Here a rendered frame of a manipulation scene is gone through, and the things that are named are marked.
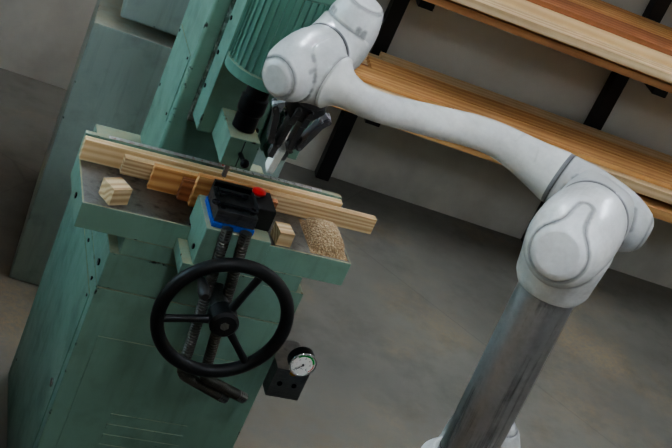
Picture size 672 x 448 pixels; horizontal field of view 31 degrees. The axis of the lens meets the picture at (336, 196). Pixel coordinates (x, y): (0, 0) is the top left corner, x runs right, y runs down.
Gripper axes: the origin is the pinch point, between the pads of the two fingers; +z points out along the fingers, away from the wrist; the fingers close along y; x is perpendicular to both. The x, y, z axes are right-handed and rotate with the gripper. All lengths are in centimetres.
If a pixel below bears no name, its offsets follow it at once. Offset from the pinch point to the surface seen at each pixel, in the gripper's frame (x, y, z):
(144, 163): -11.8, 20.3, 21.1
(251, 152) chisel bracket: -10.8, 0.5, 9.6
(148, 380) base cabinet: 15, 6, 59
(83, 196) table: 1.9, 33.0, 21.5
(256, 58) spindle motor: -14.4, 8.1, -11.6
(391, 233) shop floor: -157, -132, 157
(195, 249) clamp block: 12.0, 10.3, 18.8
